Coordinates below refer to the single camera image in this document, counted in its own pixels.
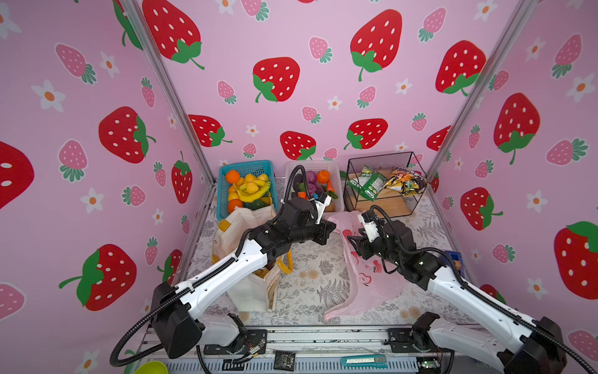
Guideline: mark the green snack packet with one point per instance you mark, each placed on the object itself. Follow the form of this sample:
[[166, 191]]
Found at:
[[368, 184]]

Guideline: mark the green bowl at front edge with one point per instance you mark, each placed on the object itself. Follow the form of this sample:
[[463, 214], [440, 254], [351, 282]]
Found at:
[[152, 367]]

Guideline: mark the dark green round toy fruit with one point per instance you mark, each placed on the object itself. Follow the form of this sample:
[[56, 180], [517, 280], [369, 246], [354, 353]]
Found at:
[[256, 204]]

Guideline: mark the black wire mesh basket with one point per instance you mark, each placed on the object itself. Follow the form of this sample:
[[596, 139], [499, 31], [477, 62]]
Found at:
[[391, 202]]

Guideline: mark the orange toy tangerine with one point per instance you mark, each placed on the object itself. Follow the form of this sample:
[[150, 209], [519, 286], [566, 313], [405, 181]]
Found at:
[[232, 177]]

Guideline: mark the long yellow toy banana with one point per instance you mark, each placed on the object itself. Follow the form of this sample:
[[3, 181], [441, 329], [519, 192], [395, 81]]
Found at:
[[247, 198]]

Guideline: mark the white canvas tote bag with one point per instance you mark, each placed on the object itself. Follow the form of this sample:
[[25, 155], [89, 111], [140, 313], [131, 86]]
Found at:
[[254, 275]]

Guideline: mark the yellow toy lemon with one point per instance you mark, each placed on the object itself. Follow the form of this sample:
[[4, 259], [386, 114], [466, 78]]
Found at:
[[251, 188]]

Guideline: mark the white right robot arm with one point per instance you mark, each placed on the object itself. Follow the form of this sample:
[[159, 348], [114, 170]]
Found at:
[[512, 343]]

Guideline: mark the colourful snack packet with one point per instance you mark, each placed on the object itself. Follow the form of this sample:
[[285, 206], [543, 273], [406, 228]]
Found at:
[[406, 182]]

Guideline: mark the teal plastic fruit basket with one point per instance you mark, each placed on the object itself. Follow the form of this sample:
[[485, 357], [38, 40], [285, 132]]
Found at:
[[250, 171]]

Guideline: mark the small teal device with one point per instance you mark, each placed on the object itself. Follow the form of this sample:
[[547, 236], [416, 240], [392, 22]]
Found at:
[[364, 361]]

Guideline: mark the orange toy pumpkin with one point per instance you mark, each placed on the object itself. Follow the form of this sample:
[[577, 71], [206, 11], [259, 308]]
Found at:
[[323, 177]]

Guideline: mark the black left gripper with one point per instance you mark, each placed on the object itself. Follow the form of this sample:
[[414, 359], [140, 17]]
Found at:
[[324, 229]]

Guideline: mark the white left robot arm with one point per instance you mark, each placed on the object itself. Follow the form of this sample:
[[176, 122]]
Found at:
[[176, 310]]

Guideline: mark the pink plastic grocery bag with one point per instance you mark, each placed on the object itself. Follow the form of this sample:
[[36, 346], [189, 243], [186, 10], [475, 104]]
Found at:
[[369, 285]]

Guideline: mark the large orange toy fruit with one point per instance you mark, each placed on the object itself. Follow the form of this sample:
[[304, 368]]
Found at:
[[235, 204]]

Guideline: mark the white plastic vegetable basket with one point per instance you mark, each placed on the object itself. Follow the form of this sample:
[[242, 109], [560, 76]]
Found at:
[[333, 187]]

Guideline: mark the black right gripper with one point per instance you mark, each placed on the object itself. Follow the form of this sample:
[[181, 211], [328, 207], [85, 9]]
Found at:
[[362, 241]]

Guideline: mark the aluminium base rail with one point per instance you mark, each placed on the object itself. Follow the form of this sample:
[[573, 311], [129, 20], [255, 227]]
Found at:
[[319, 349]]

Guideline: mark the blue object at right edge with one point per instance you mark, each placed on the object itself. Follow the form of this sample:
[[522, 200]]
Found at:
[[456, 257]]

